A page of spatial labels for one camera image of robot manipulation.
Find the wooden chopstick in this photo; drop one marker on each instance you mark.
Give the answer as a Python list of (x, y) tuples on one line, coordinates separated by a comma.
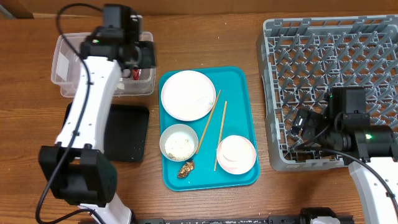
[(220, 134), (207, 123)]

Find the cooked white rice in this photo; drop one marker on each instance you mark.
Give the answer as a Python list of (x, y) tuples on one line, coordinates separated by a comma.
[(179, 146)]

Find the clear plastic waste bin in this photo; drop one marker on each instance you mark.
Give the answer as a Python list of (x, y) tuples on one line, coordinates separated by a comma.
[(66, 74)]

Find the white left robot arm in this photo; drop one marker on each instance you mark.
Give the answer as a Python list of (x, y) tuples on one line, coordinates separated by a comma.
[(92, 191)]

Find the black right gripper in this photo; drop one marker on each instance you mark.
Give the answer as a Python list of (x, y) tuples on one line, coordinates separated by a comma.
[(313, 120)]

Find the right wooden chopstick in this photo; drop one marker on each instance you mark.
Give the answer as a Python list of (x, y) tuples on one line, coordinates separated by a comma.
[(220, 134)]

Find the white paper cup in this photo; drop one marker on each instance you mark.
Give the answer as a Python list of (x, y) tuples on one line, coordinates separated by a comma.
[(234, 149)]

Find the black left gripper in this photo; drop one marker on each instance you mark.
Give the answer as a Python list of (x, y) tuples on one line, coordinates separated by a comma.
[(149, 55)]

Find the red snack wrapper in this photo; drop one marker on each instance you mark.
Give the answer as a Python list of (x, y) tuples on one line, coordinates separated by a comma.
[(136, 73)]

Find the left wooden chopstick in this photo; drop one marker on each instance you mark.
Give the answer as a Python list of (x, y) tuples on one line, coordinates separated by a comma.
[(207, 123)]

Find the black mounting rail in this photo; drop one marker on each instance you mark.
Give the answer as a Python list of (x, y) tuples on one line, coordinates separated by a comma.
[(312, 215)]

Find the black waste tray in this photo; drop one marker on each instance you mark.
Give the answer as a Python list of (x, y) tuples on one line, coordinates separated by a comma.
[(127, 133)]

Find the brown food scrap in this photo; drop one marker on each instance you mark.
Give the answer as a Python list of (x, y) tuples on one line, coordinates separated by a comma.
[(186, 169)]

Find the pink round plate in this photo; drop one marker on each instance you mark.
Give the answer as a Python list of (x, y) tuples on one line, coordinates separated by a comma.
[(188, 95)]

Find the teal serving tray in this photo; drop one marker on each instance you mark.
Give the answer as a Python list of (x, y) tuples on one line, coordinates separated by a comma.
[(231, 83)]

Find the grey bowl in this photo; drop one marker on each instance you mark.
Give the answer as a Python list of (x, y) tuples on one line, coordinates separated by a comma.
[(174, 129)]

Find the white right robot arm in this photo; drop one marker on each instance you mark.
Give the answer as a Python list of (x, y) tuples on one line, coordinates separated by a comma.
[(369, 151)]

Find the grey dishwasher rack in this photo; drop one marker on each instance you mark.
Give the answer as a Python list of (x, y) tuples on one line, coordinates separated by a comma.
[(300, 59)]

